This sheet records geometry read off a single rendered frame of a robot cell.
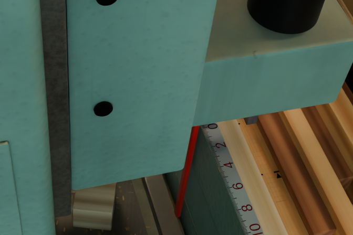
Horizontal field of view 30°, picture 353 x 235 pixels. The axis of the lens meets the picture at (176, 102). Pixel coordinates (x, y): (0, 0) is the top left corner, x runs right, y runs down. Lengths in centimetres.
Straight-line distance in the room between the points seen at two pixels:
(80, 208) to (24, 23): 38
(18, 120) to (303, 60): 23
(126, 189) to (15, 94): 40
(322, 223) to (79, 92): 24
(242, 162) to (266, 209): 5
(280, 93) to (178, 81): 13
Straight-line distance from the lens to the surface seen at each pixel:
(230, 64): 44
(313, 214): 52
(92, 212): 63
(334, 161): 56
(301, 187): 54
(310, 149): 55
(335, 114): 56
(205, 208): 57
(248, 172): 53
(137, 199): 68
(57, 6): 31
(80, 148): 41
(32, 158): 34
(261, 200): 52
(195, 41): 36
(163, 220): 65
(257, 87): 47
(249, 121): 56
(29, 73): 29
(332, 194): 53
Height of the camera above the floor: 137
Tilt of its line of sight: 49 degrees down
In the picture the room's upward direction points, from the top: 9 degrees clockwise
